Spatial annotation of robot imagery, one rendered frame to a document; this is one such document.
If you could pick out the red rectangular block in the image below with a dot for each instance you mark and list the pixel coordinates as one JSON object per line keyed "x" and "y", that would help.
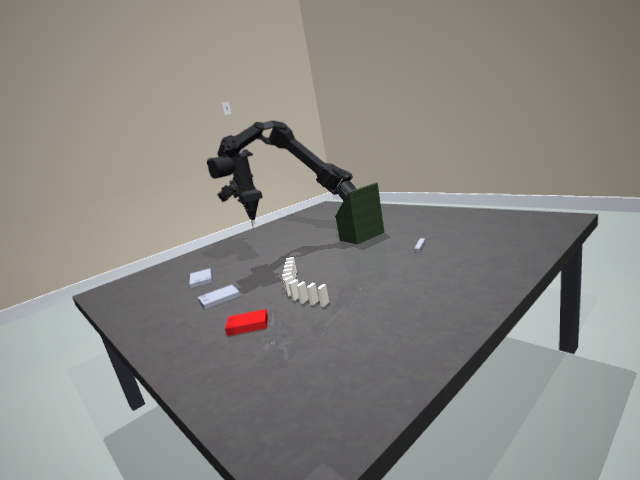
{"x": 247, "y": 322}

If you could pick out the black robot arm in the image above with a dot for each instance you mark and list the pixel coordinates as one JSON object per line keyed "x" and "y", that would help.
{"x": 231, "y": 160}

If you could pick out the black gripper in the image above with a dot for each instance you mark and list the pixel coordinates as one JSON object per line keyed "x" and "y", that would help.
{"x": 248, "y": 195}

